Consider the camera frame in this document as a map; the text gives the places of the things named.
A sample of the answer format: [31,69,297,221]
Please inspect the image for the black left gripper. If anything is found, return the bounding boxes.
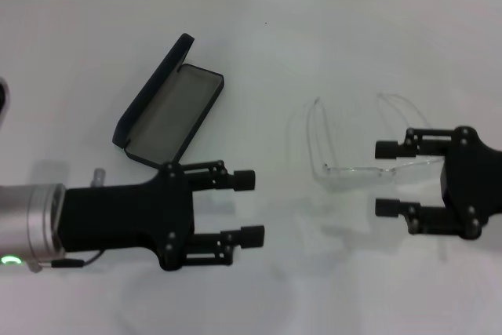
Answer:
[62,161,197,272]

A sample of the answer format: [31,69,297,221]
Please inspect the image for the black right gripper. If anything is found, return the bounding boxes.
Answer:
[374,126,502,240]

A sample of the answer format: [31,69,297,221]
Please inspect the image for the clear white glasses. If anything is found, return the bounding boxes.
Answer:
[288,93,447,191]

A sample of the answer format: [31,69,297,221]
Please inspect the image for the black glasses case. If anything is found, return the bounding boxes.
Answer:
[111,33,226,170]

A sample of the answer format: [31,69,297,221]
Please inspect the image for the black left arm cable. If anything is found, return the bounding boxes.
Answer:
[27,168,107,273]

